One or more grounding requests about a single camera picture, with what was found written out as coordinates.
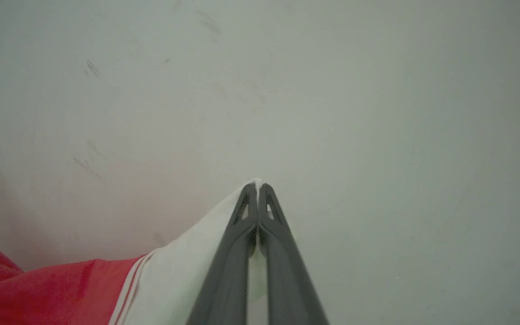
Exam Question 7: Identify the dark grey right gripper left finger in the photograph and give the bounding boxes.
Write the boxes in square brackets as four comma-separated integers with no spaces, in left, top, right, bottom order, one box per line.
[186,182,259,325]

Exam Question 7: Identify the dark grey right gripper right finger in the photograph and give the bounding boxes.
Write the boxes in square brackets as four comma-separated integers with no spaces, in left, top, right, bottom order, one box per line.
[257,183,330,325]

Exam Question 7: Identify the red and white basketball jersey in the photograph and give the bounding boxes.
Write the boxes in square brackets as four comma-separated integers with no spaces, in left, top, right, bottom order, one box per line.
[0,178,269,325]

